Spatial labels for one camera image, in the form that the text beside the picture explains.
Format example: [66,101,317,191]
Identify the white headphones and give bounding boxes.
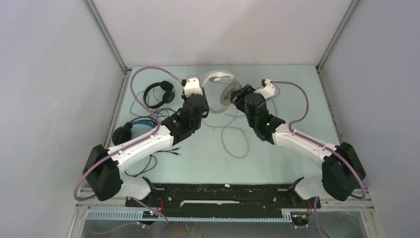
[201,70,242,115]

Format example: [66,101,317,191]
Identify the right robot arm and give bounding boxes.
[226,81,367,207]

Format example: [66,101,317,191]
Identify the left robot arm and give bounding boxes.
[83,94,209,207]

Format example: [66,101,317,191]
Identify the blue black headphones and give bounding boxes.
[111,118,157,145]

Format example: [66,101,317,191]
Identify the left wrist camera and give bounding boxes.
[181,75,205,98]

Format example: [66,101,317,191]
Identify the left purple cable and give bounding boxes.
[73,66,184,202]

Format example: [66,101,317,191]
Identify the black cable with two plugs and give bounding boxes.
[124,148,182,178]

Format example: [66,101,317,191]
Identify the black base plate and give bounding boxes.
[125,183,320,218]

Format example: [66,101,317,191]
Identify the aluminium frame rail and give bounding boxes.
[83,0,131,146]

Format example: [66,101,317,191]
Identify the white cable duct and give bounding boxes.
[86,210,292,223]

